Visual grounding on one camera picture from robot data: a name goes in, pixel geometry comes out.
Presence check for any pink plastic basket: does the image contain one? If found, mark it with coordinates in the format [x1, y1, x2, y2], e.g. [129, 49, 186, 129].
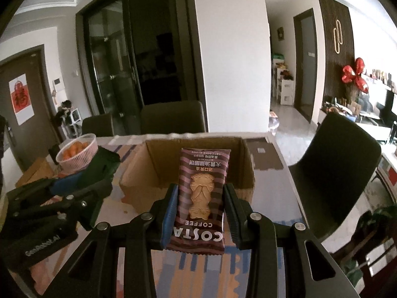
[56, 133, 99, 174]

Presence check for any brown entrance door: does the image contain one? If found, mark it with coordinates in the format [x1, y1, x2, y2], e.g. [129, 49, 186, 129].
[0, 45, 61, 172]

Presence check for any red foil balloon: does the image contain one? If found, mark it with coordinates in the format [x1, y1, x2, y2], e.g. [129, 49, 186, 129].
[341, 57, 369, 94]

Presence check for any white shoe rack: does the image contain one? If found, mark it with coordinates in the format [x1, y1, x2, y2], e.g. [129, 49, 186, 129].
[272, 54, 296, 106]

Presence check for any dark slatted wall panel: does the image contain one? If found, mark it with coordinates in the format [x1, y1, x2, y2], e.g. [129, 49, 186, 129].
[317, 0, 356, 108]

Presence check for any brown striped biscuit packet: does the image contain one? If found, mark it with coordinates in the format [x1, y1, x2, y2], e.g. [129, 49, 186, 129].
[164, 147, 232, 255]

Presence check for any dark cloth bundle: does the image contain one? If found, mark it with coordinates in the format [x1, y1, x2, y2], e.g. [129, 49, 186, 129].
[55, 100, 73, 124]

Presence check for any shelf of small figurines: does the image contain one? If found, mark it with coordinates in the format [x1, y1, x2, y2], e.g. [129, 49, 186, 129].
[363, 68, 397, 94]

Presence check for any pile of oranges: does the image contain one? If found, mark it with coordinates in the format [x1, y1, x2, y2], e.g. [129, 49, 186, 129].
[62, 141, 89, 162]

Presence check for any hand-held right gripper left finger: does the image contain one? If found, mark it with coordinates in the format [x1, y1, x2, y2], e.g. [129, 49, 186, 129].
[35, 183, 179, 298]

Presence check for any black glass sliding door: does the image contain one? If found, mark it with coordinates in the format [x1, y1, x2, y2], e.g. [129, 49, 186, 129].
[76, 0, 199, 118]

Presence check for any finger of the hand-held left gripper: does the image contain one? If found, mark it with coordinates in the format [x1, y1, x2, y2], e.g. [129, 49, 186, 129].
[5, 172, 89, 221]
[57, 179, 113, 231]

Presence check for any dark interior door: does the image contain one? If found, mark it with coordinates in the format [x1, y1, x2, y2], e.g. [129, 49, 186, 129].
[293, 8, 319, 122]

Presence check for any white storage shelf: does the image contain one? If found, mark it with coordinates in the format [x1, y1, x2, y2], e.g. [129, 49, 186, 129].
[61, 108, 84, 138]

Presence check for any dark wooden plant stand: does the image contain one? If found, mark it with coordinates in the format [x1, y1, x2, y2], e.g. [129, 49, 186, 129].
[341, 205, 397, 288]

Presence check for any gold wall ornament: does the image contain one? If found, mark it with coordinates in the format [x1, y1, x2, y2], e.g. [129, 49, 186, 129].
[332, 19, 342, 54]

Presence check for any dark green snack packet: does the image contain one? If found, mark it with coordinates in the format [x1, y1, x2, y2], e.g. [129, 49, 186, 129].
[82, 147, 122, 182]

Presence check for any flat brown carton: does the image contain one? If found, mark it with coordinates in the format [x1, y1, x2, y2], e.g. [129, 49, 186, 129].
[15, 157, 56, 190]

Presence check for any red paper door poster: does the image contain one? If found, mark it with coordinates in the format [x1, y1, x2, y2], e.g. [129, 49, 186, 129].
[9, 74, 35, 125]

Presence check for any dark green chair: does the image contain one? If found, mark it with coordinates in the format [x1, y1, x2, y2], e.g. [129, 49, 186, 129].
[139, 100, 208, 135]
[288, 112, 383, 250]
[81, 113, 115, 138]

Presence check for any brown cardboard box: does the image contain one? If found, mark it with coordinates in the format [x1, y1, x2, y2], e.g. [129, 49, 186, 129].
[119, 135, 284, 206]

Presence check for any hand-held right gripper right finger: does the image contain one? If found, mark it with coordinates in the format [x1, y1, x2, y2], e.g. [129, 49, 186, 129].
[224, 183, 362, 298]

